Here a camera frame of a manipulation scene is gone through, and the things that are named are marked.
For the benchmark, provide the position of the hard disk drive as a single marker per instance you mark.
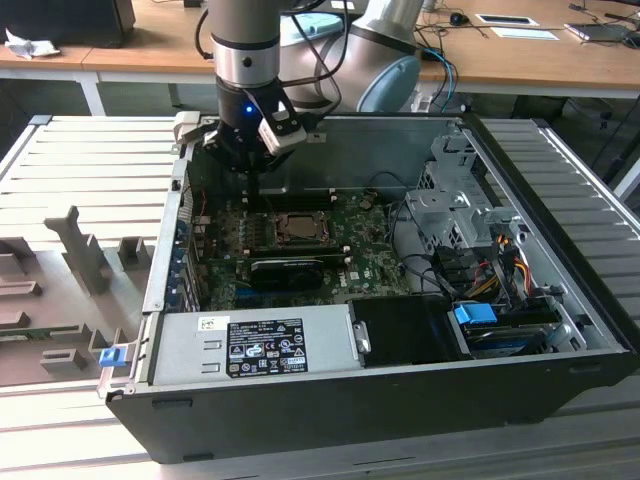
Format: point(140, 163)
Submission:
point(500, 340)

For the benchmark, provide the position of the black box on desk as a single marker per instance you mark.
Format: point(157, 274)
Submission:
point(65, 20)

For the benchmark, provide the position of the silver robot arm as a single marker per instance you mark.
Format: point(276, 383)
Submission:
point(245, 50)

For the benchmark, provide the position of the blue disk carrier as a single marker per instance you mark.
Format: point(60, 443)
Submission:
point(472, 315)

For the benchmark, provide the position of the silver-topped CPU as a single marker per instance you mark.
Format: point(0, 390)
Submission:
point(302, 227)

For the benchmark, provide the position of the black computer mouse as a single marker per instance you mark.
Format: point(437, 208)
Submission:
point(457, 19)

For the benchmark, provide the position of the green RAM stick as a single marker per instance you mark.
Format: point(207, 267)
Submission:
point(30, 334)

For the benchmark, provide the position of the beige plastic case latch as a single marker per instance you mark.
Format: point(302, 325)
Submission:
point(185, 125)

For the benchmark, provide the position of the grey tablet device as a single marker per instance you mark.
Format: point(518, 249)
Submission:
point(600, 32)

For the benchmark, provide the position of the black graphics card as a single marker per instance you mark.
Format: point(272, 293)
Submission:
point(285, 275)

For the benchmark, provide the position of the green motherboard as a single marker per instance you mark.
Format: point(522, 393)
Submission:
point(370, 250)

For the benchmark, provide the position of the wooden office desk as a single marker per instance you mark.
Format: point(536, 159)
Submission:
point(150, 50)

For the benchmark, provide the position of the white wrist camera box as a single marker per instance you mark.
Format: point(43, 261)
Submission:
point(290, 135)

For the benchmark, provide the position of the grey power supply unit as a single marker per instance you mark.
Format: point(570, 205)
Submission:
point(190, 350)

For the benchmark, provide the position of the round coin cell battery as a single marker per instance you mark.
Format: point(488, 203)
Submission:
point(368, 202)

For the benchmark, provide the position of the silver metal drive cage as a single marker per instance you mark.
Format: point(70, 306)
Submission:
point(440, 210)

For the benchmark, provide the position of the blue plastic latch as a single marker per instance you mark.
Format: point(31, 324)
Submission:
point(111, 357)

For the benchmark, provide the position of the black PC case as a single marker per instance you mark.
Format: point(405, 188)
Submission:
point(350, 415)

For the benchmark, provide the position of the grey parts rack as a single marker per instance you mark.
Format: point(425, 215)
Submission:
point(60, 300)

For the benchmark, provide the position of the crumpled white paper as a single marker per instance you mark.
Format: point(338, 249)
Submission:
point(30, 47)

